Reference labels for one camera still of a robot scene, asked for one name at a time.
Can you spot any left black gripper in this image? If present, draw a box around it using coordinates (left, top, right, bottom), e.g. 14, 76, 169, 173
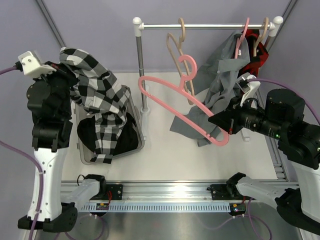
33, 59, 81, 118

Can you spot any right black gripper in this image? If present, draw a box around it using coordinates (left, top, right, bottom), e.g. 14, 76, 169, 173
209, 93, 285, 139

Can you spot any pink hanger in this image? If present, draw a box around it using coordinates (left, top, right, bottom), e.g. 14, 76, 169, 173
234, 17, 250, 59
137, 55, 230, 147

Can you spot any black white checkered shirt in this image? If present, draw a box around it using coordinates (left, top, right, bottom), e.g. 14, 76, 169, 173
59, 47, 131, 164

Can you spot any grey shirt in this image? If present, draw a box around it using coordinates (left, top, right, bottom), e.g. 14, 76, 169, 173
169, 30, 250, 147

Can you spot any beige hanger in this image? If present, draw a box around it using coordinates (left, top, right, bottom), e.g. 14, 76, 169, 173
253, 17, 270, 57
166, 17, 195, 97

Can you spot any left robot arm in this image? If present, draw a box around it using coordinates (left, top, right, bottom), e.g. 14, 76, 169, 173
17, 59, 108, 233

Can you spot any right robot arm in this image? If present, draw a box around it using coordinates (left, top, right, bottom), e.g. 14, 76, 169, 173
208, 88, 320, 235

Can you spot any red black plaid shirt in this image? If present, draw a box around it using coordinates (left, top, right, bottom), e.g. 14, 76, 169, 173
238, 29, 269, 77

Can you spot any clear plastic bin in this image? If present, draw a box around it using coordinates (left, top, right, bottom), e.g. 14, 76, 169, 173
70, 84, 142, 164

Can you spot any metal clothes rack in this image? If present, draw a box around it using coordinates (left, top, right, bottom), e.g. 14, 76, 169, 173
132, 16, 285, 142

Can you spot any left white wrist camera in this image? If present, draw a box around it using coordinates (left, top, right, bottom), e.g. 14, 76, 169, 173
18, 51, 57, 79

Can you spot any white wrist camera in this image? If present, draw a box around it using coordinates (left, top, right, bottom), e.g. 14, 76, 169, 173
18, 51, 57, 79
236, 72, 261, 107

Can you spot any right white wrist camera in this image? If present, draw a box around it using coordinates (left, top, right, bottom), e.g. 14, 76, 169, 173
236, 72, 261, 107

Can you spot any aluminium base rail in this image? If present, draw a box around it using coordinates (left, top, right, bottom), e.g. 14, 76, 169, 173
59, 180, 301, 203

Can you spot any slotted cable duct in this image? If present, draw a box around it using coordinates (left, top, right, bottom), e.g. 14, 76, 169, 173
79, 201, 231, 213

